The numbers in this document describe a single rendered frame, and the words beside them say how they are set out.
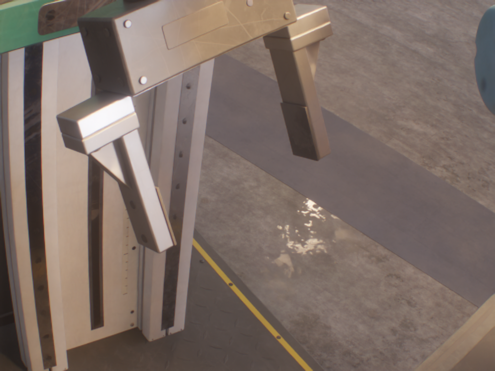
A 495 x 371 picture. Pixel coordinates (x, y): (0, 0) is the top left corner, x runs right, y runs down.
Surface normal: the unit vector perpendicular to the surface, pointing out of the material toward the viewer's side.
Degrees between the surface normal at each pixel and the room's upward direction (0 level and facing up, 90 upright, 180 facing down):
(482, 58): 90
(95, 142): 67
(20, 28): 90
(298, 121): 98
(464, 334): 0
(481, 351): 0
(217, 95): 0
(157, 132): 90
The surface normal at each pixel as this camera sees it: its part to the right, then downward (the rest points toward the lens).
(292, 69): -0.76, 0.43
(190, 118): 0.55, 0.56
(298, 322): 0.12, -0.78
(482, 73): -0.99, -0.04
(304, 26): 0.61, 0.19
